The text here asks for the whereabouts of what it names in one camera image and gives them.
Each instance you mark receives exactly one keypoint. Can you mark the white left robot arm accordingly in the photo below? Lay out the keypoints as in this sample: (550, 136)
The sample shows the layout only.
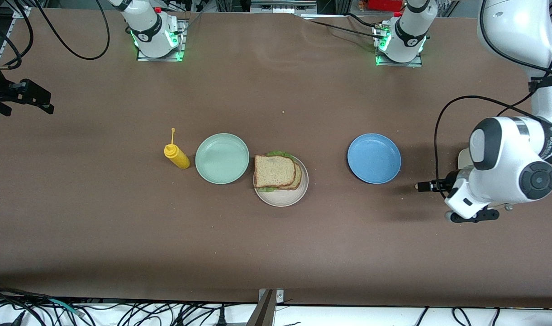
(511, 167)

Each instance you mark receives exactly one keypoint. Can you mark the aluminium frame profile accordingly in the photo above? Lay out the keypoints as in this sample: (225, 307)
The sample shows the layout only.
(7, 40)

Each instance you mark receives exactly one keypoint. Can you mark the green lettuce leaf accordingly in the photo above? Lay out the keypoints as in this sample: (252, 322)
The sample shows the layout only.
(283, 155)

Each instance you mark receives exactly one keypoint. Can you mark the toasted bread slice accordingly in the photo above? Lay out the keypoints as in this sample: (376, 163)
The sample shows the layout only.
(273, 171)
(297, 179)

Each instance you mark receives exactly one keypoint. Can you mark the mint green plate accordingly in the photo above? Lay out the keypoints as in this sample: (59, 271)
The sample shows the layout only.
(222, 158)

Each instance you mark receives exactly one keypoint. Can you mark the blue plate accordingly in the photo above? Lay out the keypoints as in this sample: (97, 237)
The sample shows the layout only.
(374, 158)

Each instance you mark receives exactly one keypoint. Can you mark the red box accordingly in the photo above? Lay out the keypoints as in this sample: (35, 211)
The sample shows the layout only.
(384, 4)

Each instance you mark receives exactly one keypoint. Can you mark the beige plate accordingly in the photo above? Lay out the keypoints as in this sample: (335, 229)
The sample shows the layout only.
(283, 198)

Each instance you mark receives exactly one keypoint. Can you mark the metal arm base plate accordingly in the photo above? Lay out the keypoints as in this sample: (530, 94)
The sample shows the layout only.
(418, 62)
(183, 40)

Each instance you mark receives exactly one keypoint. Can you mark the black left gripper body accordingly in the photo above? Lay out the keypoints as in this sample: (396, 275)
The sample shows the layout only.
(442, 185)

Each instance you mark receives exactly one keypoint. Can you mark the metal table edge bracket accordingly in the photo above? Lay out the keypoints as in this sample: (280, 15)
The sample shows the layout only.
(264, 308)

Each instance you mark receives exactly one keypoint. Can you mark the yellow squeeze sauce bottle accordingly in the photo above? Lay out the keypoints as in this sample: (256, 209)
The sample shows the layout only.
(178, 156)

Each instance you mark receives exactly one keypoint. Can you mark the grey metal box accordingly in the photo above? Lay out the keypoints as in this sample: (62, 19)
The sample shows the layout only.
(283, 5)

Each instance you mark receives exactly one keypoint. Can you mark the white two-slot toaster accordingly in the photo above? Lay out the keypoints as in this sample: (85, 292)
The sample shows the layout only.
(464, 158)

